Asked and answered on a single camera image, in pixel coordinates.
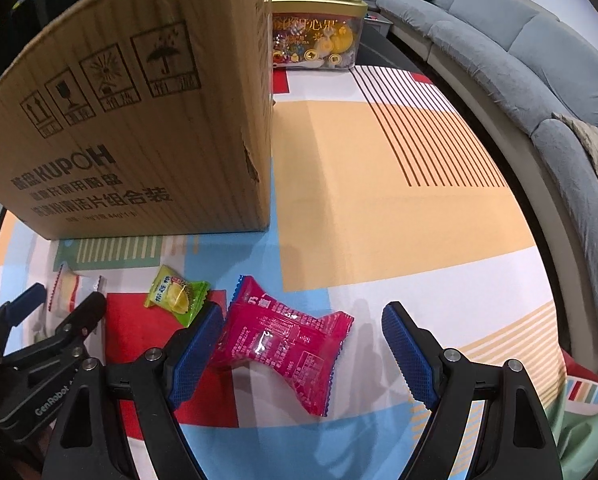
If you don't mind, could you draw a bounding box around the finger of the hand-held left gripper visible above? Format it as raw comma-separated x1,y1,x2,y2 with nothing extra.
1,291,106,367
0,284,46,361

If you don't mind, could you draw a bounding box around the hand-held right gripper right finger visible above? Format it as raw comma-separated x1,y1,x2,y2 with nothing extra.
381,301,565,480

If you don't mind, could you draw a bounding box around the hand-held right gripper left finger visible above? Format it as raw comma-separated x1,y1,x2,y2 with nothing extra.
41,302,225,480

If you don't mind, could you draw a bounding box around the white cake packet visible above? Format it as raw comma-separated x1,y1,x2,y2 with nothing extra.
46,270,107,316

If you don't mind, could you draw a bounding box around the green yellow candy packet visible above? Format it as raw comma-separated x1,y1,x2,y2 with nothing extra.
145,265,211,328

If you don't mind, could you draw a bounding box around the pink snack packet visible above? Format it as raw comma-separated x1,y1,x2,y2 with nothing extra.
214,275,355,417

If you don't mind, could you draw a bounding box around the brown cardboard box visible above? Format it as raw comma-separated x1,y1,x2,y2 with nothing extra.
0,0,275,241

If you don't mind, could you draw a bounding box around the colourful checked tablecloth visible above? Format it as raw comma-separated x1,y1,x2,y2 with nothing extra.
0,65,598,480

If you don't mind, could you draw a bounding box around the grey sectional sofa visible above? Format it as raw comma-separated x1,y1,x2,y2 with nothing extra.
349,0,598,376

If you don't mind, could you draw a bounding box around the grey storage bin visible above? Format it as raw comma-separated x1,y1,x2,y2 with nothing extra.
363,7,395,36

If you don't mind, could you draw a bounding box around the gold lid candy container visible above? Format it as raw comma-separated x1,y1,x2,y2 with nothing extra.
270,0,369,70

